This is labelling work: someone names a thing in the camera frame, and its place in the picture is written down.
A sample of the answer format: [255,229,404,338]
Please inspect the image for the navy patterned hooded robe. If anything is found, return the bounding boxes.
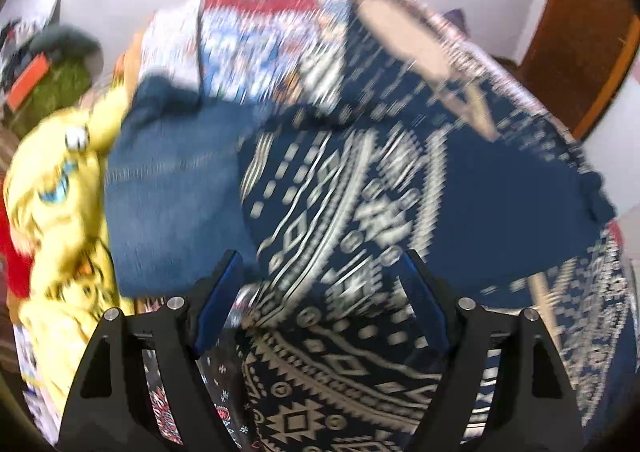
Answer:
[199,0,640,452]

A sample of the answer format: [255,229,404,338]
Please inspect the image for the red garment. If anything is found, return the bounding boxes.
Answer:
[0,203,32,299]

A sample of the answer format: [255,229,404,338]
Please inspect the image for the blue denim jeans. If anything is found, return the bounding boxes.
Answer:
[104,76,271,298]

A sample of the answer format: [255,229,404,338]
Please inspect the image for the yellow cartoon blanket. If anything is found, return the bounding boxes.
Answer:
[3,84,134,411]

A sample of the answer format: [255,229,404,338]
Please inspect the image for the orange shoe box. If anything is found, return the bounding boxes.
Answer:
[6,53,51,112]

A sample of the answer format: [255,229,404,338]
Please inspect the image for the dark grey neck pillow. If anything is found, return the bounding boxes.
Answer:
[28,24,104,76]

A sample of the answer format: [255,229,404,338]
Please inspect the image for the colourful patchwork bedspread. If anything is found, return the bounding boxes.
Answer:
[4,0,639,451]

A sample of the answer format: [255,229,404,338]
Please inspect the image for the brown wooden wardrobe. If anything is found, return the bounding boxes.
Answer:
[518,0,639,140]

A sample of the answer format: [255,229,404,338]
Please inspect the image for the clutter pile of items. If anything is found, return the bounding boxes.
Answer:
[1,0,61,88]

